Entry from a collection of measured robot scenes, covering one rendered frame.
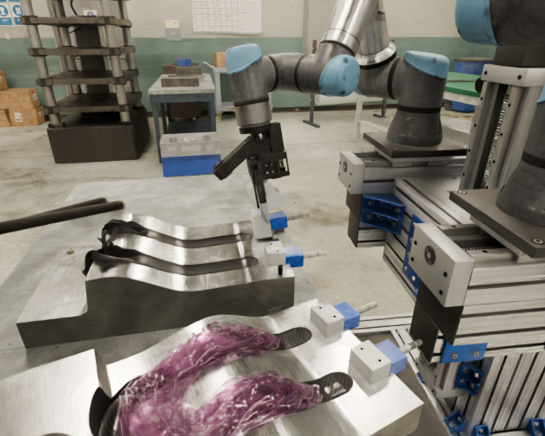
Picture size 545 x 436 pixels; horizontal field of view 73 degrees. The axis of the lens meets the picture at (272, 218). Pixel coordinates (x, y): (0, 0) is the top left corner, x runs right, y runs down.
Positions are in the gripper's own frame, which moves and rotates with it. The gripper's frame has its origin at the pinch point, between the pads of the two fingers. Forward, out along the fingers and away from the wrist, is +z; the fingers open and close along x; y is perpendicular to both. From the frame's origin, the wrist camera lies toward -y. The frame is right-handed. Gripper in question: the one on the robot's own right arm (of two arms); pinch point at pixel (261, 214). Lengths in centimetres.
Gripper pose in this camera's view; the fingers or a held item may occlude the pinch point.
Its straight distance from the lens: 85.0
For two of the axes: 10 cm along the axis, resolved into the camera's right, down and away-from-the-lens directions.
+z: 1.6, 9.3, 3.3
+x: -1.8, -3.0, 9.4
